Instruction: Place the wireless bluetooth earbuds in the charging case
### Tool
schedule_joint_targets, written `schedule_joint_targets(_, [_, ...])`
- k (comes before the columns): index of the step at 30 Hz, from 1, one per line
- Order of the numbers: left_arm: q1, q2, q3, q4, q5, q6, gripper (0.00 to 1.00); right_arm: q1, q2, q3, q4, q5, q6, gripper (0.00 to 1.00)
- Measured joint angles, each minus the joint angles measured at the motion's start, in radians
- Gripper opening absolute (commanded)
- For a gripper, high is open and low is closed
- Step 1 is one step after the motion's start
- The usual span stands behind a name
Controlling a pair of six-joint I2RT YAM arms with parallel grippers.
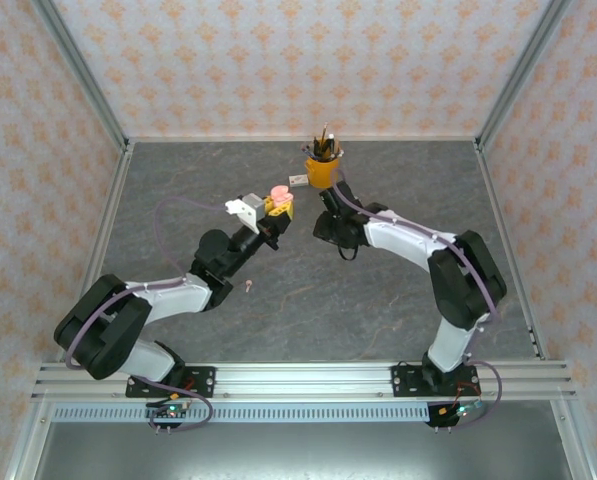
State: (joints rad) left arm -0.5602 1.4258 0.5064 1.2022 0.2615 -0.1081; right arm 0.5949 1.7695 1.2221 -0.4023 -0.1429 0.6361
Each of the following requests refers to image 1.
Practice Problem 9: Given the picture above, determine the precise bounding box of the pink earbud charging case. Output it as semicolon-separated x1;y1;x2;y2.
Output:
269;184;295;207

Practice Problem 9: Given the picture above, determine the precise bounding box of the aluminium mounting rail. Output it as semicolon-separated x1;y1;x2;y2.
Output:
30;362;578;402

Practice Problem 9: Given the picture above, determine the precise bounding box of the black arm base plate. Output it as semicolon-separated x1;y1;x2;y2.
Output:
391;364;481;399
125;366;217;399

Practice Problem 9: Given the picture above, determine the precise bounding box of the grey metal panel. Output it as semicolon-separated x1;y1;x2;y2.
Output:
7;422;589;480

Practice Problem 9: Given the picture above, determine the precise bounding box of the yellow pen cup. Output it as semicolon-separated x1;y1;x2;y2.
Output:
304;152;341;190

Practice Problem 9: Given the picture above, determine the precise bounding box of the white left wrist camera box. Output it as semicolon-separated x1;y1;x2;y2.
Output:
224;192;270;235

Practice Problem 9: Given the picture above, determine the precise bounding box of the aluminium frame post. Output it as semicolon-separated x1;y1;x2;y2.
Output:
30;0;132;154
474;0;578;151

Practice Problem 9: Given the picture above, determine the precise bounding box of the grey slotted cable duct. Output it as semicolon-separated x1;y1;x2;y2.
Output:
51;405;432;424

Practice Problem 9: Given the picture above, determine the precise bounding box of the aluminium table edge rail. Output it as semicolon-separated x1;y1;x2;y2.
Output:
476;143;550;360
57;144;135;362

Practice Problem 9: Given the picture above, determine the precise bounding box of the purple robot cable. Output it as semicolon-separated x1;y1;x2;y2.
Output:
329;168;504;432
65;197;229;435

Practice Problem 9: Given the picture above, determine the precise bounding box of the small green circuit board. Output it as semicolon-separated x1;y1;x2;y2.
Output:
440;402;484;419
145;399;194;419

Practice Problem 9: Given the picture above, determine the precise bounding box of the long aluminium table rail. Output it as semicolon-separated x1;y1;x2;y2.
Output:
127;134;479;144

